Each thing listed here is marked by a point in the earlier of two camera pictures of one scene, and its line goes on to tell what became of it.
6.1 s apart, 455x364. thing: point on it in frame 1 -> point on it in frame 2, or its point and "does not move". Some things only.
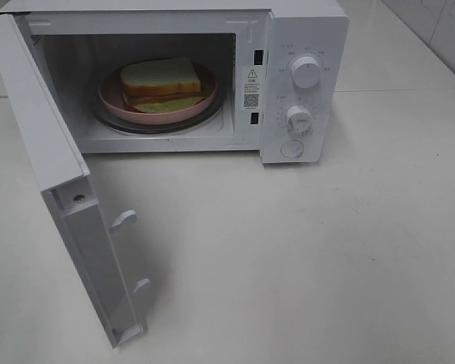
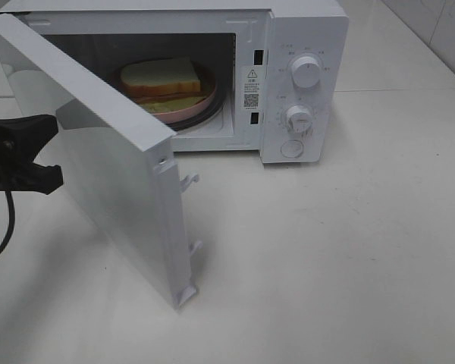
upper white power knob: x=305 y=73 does not move
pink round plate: x=111 y=95 -> x=167 y=89
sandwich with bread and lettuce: x=161 y=86 does not move
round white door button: x=292 y=149 does not move
